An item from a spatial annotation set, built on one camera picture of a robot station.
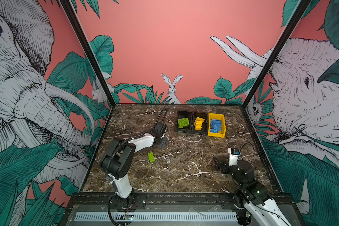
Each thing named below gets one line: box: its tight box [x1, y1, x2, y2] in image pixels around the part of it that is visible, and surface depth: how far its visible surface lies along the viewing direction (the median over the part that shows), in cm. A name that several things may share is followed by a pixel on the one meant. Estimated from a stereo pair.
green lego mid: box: [147, 151, 155, 163], surface depth 92 cm
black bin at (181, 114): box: [175, 110, 193, 134], surface depth 106 cm
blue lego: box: [209, 118, 222, 134], surface depth 106 cm
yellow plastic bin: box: [207, 112, 226, 138], surface depth 103 cm
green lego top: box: [177, 117, 190, 129], surface depth 106 cm
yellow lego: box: [193, 116, 205, 131], surface depth 106 cm
